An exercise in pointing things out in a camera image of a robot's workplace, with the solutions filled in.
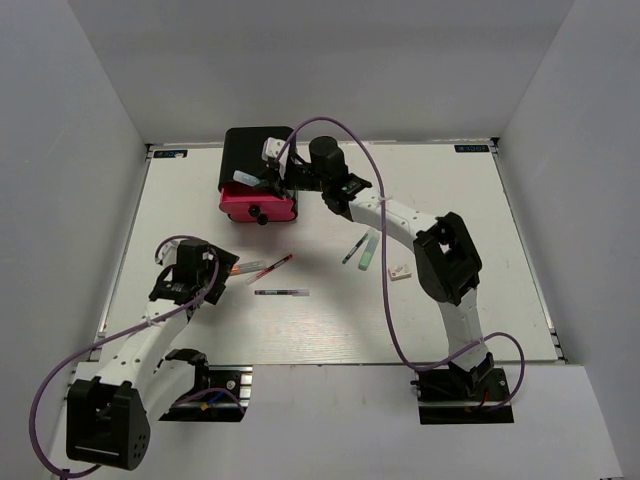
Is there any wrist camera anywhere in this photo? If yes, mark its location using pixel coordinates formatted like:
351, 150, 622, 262
154, 237, 181, 267
261, 137, 289, 175

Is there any right corner label sticker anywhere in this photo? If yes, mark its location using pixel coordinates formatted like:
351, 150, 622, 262
454, 144, 490, 153

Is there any purple pen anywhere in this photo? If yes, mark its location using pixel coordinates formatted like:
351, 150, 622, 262
254, 288, 310, 297

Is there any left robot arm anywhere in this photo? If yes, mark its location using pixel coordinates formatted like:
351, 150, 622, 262
66, 235, 239, 471

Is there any green pen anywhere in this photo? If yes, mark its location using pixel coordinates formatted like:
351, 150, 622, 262
341, 228, 374, 265

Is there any orange highlighter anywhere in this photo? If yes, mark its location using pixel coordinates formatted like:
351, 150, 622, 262
230, 260, 266, 276

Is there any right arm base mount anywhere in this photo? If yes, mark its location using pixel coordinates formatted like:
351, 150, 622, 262
410, 368, 514, 426

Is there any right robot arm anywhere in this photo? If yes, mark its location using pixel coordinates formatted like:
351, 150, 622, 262
260, 136, 494, 399

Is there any purple cable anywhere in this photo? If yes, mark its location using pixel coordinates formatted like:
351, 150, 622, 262
285, 116, 526, 411
28, 233, 246, 479

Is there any black drawer cabinet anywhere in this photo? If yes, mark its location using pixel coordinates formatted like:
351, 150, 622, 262
218, 126, 297, 201

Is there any pink top drawer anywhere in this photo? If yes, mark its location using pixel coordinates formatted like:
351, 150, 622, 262
219, 183, 297, 225

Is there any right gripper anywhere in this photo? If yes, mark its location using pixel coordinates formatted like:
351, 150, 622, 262
255, 159, 329, 200

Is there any left corner label sticker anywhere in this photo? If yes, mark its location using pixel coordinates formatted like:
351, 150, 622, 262
153, 149, 188, 159

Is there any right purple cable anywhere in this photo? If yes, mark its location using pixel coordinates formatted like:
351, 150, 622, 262
285, 116, 526, 411

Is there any blue highlighter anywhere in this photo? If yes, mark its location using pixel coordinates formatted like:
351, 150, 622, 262
233, 170, 264, 188

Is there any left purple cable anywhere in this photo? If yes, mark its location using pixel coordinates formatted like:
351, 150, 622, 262
28, 233, 246, 479

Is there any green highlighter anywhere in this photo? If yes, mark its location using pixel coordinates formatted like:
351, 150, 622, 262
358, 233, 380, 271

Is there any corner label sticker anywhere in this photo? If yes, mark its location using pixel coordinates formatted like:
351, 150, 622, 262
153, 149, 188, 159
454, 144, 490, 153

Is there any white eraser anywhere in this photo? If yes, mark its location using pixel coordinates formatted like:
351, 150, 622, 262
387, 264, 412, 281

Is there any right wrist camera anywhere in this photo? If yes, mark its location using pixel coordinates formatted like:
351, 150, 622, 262
261, 137, 289, 175

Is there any red pen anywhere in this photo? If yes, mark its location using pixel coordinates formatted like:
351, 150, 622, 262
245, 253, 294, 285

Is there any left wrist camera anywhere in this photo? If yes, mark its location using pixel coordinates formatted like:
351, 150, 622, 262
154, 237, 181, 267

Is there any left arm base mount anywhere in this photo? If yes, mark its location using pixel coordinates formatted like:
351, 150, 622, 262
160, 366, 253, 423

